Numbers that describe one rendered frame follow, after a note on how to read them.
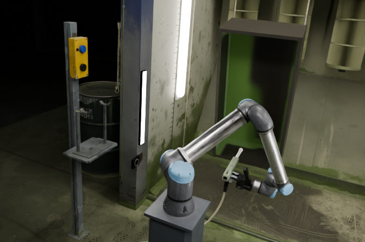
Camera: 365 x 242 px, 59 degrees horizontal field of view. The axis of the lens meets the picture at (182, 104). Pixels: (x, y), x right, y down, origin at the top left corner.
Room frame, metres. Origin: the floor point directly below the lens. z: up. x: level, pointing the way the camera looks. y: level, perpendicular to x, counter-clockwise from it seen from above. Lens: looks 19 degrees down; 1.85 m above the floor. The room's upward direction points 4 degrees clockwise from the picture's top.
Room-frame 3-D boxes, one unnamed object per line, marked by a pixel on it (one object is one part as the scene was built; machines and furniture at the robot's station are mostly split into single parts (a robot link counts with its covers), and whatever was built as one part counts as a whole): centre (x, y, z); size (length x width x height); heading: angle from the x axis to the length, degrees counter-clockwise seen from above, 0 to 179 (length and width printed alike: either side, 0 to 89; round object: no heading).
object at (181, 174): (1.68, -0.02, 0.83); 0.17 x 0.15 x 0.18; 17
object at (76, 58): (2.09, 0.70, 1.42); 0.12 x 0.06 x 0.26; 157
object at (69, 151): (2.06, 0.62, 0.78); 0.31 x 0.23 x 0.01; 157
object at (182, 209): (1.67, -0.02, 0.69); 0.19 x 0.19 x 0.10
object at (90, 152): (2.05, 0.60, 0.95); 0.26 x 0.15 x 0.32; 157
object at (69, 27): (2.11, 0.75, 0.82); 0.06 x 0.06 x 1.64; 67
